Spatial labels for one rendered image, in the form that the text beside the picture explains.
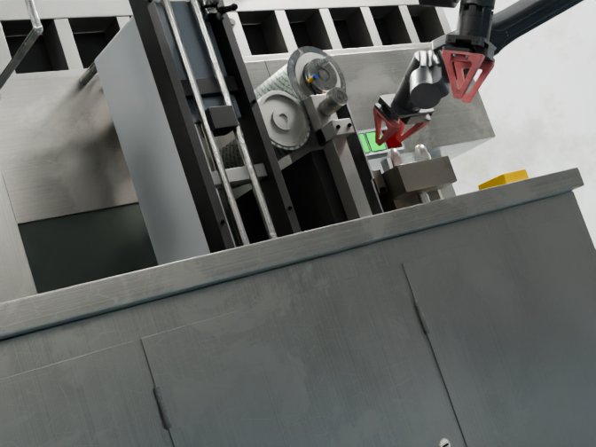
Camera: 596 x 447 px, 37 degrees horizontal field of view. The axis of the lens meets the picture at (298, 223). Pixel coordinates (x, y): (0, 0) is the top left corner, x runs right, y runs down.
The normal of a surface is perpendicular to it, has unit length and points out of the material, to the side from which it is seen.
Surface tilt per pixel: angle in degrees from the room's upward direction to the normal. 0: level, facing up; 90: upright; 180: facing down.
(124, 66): 90
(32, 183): 90
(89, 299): 90
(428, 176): 90
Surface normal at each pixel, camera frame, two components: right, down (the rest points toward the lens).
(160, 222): -0.77, 0.18
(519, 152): -0.40, 0.01
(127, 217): 0.55, -0.29
